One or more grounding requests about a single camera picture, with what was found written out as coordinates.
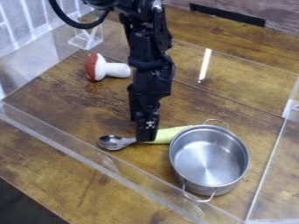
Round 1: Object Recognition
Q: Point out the stainless steel pot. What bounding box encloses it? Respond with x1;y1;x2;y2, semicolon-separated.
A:
168;119;249;202

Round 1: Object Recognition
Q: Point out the red white toy mushroom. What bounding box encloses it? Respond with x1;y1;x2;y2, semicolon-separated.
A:
84;52;130;81

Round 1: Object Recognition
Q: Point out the black cable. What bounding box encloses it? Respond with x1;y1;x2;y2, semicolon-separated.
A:
46;0;112;30

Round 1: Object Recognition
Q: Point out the black strip on table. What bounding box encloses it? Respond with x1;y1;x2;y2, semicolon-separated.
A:
189;3;267;27

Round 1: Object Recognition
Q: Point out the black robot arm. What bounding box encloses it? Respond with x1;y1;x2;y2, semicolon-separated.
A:
82;0;174;142

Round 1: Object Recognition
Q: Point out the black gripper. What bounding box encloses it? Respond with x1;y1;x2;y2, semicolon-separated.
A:
126;63;173;142

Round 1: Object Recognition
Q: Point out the clear acrylic enclosure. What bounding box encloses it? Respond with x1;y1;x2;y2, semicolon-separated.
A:
0;7;299;224

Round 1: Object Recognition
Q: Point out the green handled metal spoon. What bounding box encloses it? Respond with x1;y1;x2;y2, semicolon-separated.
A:
97;125;190;151

